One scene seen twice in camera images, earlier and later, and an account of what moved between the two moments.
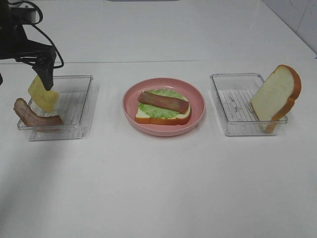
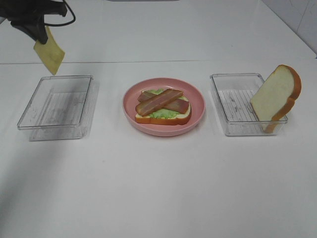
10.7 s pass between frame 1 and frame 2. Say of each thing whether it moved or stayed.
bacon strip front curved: moved
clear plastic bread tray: stayed
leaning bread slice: stayed
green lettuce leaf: stayed
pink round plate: stayed
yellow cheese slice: moved
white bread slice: stayed
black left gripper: moved
